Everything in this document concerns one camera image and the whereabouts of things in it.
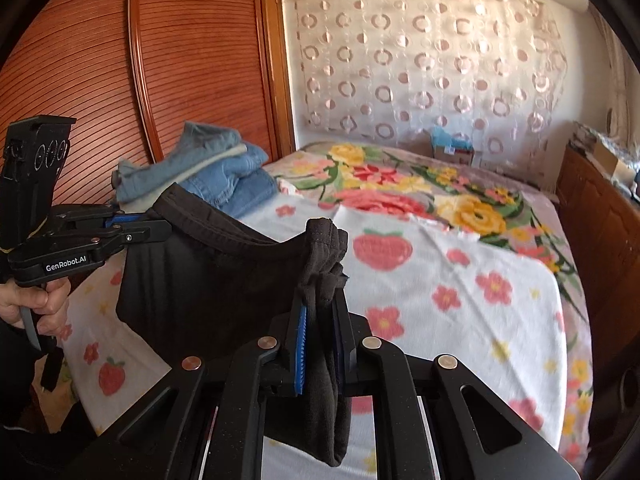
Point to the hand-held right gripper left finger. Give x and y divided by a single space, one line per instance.
300 345

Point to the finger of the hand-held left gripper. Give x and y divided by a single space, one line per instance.
127 217
150 234

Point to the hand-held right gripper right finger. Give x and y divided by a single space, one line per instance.
348 350

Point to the black pants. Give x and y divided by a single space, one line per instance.
210 285

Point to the person's left forearm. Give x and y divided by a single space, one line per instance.
15 390

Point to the person's left hand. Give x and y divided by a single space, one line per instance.
20 300

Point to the light blue folded jeans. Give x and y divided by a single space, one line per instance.
190 160

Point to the white flower print blanket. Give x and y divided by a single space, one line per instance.
450 270

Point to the wooden louvered wardrobe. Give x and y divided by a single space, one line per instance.
150 60

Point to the pink floral bedspread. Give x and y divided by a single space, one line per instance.
400 180

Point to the small cardboard box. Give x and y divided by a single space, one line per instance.
455 155

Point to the blue plastic bag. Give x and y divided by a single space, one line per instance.
447 136

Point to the wooden cabinet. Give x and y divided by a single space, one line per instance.
600 230

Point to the lace cloth with circles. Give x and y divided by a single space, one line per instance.
425 60

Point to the stack of magazines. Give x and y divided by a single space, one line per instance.
587 135

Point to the brown cardboard box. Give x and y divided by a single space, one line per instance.
612 160

